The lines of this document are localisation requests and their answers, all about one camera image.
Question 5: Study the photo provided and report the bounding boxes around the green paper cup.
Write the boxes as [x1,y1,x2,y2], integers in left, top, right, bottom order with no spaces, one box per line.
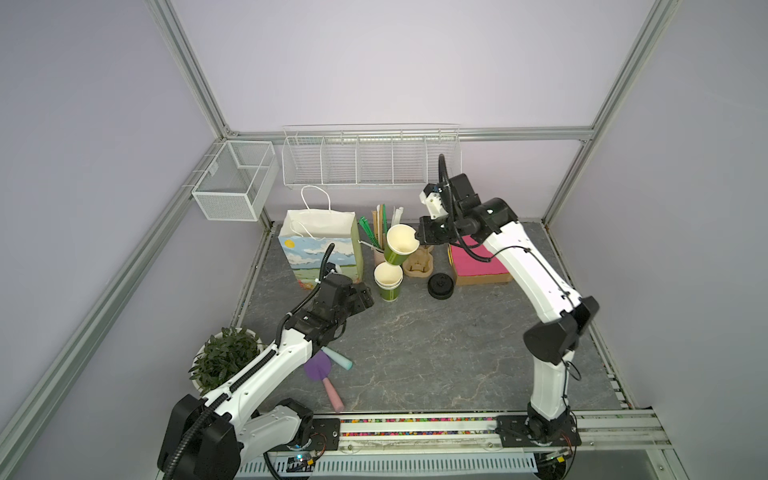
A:
[384,224,420,266]

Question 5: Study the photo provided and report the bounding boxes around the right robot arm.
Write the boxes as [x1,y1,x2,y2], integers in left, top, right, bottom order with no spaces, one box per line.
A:
[416,156,599,448]

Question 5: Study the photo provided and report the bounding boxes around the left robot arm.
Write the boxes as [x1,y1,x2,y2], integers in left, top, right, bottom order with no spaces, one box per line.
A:
[157,246,374,479]

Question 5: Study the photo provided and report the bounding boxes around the stack of green paper cups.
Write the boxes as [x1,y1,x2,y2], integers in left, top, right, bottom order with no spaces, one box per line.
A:
[374,262,404,302]

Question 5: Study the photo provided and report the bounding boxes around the pink napkin stack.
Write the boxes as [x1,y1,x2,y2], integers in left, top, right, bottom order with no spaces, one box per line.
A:
[448,245,510,279]

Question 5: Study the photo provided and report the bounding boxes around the pink utensil holder cup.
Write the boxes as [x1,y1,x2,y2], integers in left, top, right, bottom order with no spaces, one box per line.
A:
[373,248,386,266]

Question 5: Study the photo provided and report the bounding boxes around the teal toy shovel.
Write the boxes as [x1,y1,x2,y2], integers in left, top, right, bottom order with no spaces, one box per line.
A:
[322,347,354,371]

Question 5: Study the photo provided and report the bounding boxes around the white wrapped straws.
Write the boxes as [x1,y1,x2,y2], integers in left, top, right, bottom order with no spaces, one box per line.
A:
[391,207,404,226]

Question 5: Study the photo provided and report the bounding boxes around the painted paper gift bag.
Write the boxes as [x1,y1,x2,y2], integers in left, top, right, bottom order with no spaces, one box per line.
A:
[278,185,364,290]

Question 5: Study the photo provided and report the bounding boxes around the cardboard cup carrier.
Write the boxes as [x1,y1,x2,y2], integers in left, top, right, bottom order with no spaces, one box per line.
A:
[402,245,434,278]

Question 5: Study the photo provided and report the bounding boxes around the purple pink toy shovel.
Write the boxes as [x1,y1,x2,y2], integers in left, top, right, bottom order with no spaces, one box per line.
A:
[303,351,345,413]

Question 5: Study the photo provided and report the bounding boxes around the green stirrer sticks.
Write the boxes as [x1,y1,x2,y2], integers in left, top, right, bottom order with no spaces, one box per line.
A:
[358,216,383,251]

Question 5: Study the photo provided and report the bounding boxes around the cardboard napkin box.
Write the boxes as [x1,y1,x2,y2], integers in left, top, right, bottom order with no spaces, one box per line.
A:
[448,245,513,286]

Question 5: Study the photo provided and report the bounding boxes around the potted green plant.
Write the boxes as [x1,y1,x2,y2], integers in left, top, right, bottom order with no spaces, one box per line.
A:
[188,327,264,394]

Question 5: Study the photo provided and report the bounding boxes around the wide white wire basket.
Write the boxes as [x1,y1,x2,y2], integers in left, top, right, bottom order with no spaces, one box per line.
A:
[282,123,463,188]

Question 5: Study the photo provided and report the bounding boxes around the small white wire basket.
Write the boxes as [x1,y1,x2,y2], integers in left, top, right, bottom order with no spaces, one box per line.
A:
[192,140,279,222]

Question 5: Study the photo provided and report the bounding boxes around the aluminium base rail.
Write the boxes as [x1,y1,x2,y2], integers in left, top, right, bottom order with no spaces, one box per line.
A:
[272,410,672,453]

